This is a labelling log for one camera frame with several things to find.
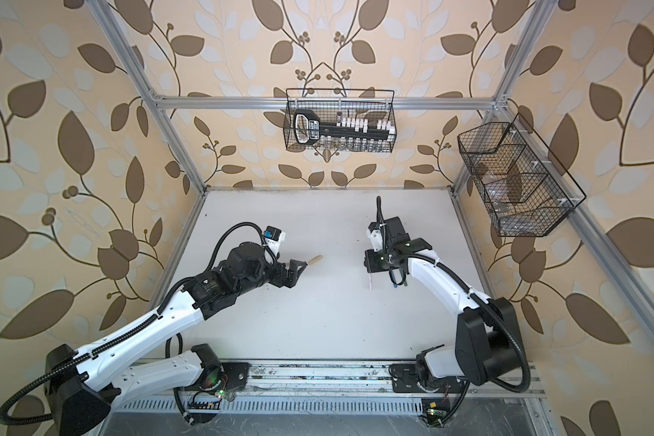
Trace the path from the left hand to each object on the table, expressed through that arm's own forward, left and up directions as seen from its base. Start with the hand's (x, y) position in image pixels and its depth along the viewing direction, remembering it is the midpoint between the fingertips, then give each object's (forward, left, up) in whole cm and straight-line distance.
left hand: (294, 258), depth 75 cm
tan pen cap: (+12, -3, -21) cm, 24 cm away
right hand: (+5, -22, -11) cm, 25 cm away
